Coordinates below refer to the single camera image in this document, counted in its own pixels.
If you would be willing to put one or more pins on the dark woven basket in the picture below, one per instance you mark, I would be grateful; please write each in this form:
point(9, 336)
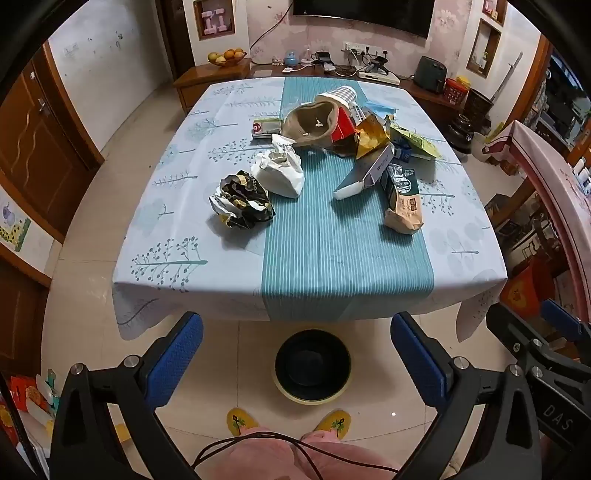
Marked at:
point(478, 108)

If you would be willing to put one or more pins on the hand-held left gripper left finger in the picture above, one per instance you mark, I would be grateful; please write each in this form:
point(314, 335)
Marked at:
point(178, 350)

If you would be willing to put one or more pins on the white crumpled paper bag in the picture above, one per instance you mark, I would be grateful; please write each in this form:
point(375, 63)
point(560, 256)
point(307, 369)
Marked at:
point(279, 177)

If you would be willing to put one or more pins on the black phone tripod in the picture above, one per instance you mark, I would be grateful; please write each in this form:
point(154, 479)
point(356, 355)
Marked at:
point(378, 65)

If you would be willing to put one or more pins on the red container yellow lid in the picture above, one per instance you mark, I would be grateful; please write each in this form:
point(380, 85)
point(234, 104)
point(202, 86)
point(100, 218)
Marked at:
point(457, 94)

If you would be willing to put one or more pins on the white tube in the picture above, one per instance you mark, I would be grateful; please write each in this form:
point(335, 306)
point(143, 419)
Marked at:
point(356, 113)

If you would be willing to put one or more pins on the colourful wall sticker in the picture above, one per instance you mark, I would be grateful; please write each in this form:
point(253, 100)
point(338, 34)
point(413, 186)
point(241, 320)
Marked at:
point(14, 226)

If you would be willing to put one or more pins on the green white packet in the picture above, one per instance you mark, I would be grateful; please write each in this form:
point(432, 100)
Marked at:
point(265, 127)

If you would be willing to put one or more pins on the wooden door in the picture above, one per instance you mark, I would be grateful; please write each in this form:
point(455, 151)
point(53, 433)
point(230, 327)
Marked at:
point(37, 152)

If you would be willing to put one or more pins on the yellow slipper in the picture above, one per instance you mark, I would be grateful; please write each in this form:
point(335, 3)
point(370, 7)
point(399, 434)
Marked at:
point(240, 422)
point(333, 422)

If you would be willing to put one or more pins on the black gold crumpled wrapper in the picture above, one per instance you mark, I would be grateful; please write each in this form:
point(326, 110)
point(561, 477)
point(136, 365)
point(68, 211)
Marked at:
point(242, 201)

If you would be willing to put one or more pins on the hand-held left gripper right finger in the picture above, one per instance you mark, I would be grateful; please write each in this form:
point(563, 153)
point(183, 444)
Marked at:
point(415, 360)

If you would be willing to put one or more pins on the table with patterned cloth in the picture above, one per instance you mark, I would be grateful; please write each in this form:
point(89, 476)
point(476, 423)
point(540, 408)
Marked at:
point(323, 258)

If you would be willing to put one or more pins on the white set-top box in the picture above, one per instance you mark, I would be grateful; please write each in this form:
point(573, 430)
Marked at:
point(378, 77)

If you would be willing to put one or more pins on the white power strip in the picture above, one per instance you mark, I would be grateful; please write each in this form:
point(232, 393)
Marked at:
point(364, 47)

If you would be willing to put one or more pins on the gold snack bag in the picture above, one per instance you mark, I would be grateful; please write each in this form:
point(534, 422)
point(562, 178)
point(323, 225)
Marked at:
point(369, 138)

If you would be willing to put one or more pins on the long white cardboard box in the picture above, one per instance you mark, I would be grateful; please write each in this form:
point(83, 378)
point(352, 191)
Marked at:
point(364, 177)

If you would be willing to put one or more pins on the pink tablecloth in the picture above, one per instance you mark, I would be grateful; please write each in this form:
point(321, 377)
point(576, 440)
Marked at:
point(554, 161)

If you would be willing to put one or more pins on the checked paper cup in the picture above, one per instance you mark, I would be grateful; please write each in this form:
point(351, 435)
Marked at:
point(341, 94)

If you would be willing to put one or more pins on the red box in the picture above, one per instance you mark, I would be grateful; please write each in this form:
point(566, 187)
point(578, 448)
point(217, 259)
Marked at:
point(521, 290)

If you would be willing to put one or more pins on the brown pulp tray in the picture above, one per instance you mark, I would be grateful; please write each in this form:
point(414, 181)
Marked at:
point(307, 122)

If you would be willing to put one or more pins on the green snack bag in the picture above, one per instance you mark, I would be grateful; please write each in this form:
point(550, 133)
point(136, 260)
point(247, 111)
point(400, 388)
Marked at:
point(415, 141)

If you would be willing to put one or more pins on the pink trousers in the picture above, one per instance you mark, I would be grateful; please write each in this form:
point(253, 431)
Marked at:
point(346, 459)

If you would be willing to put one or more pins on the small blue ornament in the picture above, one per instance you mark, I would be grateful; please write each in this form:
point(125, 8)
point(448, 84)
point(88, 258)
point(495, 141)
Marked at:
point(292, 58)

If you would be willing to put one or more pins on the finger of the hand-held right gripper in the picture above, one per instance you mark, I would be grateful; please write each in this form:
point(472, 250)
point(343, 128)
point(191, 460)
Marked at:
point(561, 319)
point(512, 330)

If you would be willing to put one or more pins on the green beige snack packet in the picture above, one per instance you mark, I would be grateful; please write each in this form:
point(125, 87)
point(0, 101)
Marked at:
point(404, 205)

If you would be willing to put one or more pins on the black trash bin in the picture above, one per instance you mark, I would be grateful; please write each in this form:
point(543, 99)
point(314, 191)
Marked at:
point(311, 364)

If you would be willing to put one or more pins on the pink dumbbell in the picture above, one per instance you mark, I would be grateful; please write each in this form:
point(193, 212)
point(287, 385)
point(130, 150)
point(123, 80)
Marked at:
point(223, 21)
point(209, 21)

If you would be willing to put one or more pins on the black television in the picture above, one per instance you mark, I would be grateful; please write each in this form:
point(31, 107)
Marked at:
point(364, 14)

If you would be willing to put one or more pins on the blue white milk carton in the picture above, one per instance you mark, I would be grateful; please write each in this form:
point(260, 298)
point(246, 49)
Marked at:
point(401, 151)

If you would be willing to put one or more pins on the red carton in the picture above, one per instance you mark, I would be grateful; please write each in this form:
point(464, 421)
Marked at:
point(344, 124)

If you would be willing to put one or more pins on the bowl of fruit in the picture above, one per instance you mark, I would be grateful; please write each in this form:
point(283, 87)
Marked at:
point(226, 57)

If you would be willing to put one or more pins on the black jar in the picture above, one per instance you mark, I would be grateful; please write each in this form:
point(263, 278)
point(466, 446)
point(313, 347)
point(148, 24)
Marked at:
point(461, 134)

